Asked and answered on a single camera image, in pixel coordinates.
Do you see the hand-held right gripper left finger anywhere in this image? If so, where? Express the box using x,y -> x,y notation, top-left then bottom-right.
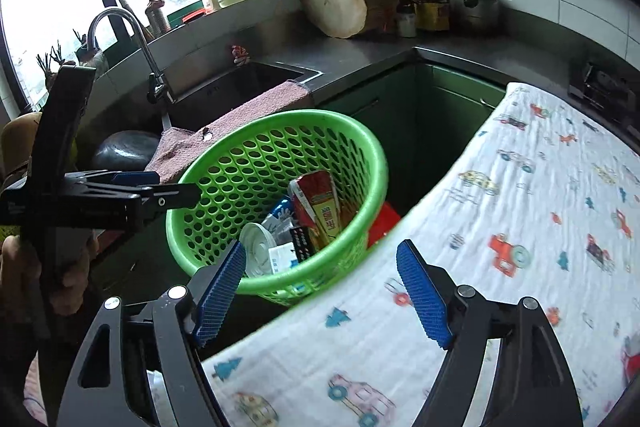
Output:
56,239 -> 248,427

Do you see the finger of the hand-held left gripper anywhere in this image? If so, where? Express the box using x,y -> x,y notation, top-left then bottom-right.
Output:
65,171 -> 202,230
30,66 -> 97,182

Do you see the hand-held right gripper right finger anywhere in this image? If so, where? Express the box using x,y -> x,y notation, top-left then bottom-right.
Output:
396,239 -> 585,427

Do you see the dented silver blue can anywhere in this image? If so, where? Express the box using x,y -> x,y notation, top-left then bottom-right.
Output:
240,198 -> 297,279

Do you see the white milk carton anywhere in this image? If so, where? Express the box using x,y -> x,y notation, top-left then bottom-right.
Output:
267,242 -> 299,277

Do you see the green plastic basket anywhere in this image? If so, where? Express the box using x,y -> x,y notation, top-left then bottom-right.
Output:
166,109 -> 389,308

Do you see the large red snack packet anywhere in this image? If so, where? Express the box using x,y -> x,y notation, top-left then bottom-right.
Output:
288,171 -> 347,250

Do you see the person's left hand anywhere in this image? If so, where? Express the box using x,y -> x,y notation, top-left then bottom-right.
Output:
0,231 -> 101,324

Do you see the dark round bowl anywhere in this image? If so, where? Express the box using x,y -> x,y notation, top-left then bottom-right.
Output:
90,130 -> 161,172

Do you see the sprouting root vegetable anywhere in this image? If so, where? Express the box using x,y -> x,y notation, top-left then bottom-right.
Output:
72,28 -> 106,68
36,41 -> 68,90

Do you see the red plastic object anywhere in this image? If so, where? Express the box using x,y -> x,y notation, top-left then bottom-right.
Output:
367,202 -> 403,249

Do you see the steel kitchen faucet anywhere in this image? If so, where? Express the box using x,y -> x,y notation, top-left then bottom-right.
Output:
87,7 -> 173,105

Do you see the ribbed metal cup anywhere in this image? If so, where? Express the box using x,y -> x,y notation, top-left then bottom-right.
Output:
145,0 -> 172,36

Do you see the pink towel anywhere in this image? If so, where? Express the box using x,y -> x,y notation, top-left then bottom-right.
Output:
145,79 -> 313,185

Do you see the printed cartoon cloth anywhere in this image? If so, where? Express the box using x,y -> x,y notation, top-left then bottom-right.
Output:
202,82 -> 640,427

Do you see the steel kitchen sink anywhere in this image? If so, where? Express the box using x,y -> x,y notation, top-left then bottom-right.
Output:
165,59 -> 321,132

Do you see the green kitchen cabinet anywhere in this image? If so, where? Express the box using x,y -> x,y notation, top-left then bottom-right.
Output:
320,62 -> 506,212

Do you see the black gas stove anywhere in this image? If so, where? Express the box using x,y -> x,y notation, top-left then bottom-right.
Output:
570,59 -> 640,128

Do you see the white jar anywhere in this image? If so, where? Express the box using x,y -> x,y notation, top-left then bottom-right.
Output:
396,2 -> 418,38

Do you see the yellow utensil container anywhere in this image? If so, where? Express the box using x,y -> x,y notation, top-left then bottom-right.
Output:
415,0 -> 451,32

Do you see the steel pressure cooker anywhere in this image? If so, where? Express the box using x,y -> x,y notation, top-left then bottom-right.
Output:
446,0 -> 512,35

